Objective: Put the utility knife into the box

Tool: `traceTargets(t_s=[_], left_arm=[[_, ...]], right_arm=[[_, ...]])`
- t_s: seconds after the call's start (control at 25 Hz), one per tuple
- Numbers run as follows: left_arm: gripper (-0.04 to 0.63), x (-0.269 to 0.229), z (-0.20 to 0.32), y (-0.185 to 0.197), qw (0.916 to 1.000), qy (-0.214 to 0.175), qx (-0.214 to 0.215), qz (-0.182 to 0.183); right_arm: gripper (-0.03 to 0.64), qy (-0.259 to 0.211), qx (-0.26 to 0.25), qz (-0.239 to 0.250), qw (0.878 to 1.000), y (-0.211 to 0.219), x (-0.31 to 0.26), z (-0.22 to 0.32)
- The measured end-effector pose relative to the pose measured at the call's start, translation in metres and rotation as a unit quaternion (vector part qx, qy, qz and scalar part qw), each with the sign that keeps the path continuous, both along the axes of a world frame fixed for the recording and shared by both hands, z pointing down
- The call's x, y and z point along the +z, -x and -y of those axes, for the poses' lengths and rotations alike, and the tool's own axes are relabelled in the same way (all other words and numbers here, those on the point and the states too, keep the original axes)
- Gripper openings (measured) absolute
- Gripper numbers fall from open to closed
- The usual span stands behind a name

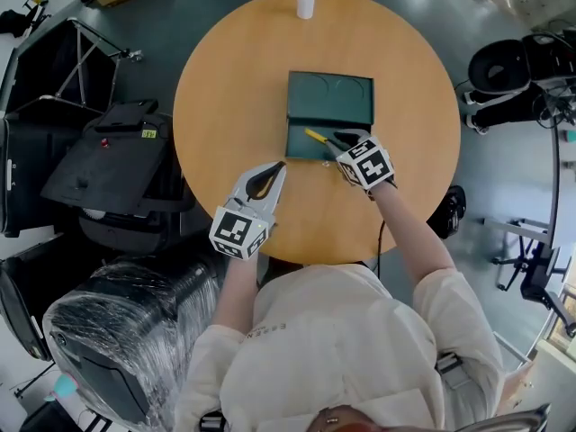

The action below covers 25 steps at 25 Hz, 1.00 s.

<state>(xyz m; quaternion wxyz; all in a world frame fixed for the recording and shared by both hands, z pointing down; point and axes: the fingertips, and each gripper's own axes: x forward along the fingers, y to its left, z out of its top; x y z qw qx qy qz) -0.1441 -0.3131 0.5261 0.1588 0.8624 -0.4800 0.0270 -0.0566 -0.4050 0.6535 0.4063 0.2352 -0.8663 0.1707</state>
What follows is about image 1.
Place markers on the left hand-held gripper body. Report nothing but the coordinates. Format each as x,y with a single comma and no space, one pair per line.
236,230

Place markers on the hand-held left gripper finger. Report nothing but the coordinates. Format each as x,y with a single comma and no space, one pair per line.
263,169
279,182

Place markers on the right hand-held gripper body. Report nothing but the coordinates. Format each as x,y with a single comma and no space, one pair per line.
369,164

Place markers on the dark green box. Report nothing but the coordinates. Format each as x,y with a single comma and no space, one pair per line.
330,101

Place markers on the person's left forearm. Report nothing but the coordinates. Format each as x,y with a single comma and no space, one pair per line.
236,290

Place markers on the person's right forearm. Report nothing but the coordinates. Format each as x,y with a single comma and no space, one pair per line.
409,232

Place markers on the plastic-wrapped black suitcase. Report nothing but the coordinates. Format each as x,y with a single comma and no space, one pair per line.
126,322

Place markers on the black equipment case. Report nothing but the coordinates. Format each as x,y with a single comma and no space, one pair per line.
108,160

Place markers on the person's white shirt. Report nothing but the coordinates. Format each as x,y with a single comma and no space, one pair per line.
337,344

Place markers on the black office chair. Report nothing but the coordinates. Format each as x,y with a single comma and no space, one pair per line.
499,68

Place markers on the grey metal stand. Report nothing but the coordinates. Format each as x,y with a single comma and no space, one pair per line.
526,259

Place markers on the teal plastic object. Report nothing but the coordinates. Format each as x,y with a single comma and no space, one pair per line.
62,385

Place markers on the black folding frame stand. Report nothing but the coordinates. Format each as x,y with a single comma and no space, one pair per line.
67,65

